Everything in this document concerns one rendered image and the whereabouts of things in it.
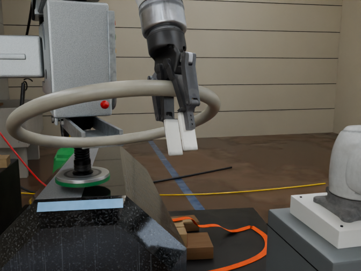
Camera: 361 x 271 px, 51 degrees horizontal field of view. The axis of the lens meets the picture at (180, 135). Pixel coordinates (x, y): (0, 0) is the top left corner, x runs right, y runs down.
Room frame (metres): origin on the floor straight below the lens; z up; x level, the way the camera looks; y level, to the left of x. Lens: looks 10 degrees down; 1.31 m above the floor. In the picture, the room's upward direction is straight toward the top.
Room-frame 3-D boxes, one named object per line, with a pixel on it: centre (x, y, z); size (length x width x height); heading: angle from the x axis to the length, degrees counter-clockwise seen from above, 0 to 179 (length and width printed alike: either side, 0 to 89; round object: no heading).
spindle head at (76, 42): (1.57, 0.43, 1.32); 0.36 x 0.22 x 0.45; 23
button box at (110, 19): (1.47, 0.27, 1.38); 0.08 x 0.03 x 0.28; 23
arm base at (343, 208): (1.18, -0.55, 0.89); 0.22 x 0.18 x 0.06; 13
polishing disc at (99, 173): (1.49, 0.40, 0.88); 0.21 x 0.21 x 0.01
